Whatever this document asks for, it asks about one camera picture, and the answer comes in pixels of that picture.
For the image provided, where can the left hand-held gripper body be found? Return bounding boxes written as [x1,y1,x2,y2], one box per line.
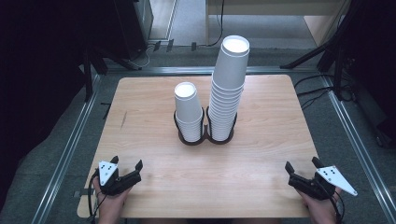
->
[98,161,143,197]

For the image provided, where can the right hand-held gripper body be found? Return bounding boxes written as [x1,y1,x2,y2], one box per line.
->
[288,165,359,201]

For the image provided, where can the black wire cup holder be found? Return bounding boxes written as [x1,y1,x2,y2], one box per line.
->
[173,105,238,147]

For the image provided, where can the tall stack of white cups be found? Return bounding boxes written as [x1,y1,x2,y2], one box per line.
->
[207,35,250,143]

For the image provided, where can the person's right hand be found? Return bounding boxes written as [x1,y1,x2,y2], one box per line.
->
[297,188,342,220]

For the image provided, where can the person's left hand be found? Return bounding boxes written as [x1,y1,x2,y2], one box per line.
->
[92,176,134,220]

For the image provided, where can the grey tape strip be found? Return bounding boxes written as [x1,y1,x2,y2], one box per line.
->
[73,189,94,199]

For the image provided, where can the black tape strip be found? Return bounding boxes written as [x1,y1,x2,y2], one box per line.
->
[100,102,112,120]

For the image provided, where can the short stack of white cups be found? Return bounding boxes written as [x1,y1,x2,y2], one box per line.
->
[174,81,205,144]

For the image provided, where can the black metal stand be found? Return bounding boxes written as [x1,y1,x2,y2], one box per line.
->
[82,46,108,102]

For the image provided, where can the black tripod stand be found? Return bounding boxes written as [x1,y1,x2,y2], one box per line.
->
[279,0,359,101]

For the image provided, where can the black cabinet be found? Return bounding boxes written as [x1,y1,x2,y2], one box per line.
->
[113,0,154,61]

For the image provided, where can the light wooden furniture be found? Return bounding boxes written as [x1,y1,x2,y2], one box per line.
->
[205,0,353,48]

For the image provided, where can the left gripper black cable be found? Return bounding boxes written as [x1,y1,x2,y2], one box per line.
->
[87,170,101,224]

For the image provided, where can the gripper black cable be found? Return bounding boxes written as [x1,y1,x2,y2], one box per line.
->
[330,189,346,224]
[87,170,101,224]

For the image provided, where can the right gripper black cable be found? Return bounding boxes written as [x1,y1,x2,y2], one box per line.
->
[330,189,346,224]

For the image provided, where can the metal floor rail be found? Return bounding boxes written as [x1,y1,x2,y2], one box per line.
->
[31,74,101,224]
[106,65,325,76]
[321,74,396,224]

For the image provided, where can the black floor cables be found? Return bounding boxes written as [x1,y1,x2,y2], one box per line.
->
[293,74,356,110]

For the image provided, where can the white floor cable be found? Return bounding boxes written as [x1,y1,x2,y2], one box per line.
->
[134,43,157,68]

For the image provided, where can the black hanging cable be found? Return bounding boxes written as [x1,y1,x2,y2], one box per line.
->
[206,0,226,48]

